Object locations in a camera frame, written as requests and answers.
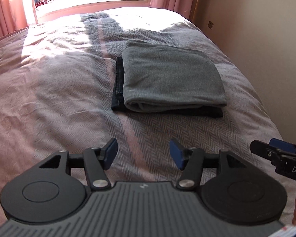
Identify grey sweatpants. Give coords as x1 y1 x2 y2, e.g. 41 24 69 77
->
122 40 227 112

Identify folded dark blue jeans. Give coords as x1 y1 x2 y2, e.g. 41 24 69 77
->
111 57 223 119

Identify pink grey duvet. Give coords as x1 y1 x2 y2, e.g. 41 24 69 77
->
0 7 296 226

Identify pink curtain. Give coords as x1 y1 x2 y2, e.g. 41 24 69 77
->
0 0 39 41

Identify wall socket plate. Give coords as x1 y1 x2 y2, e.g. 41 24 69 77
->
207 21 213 29

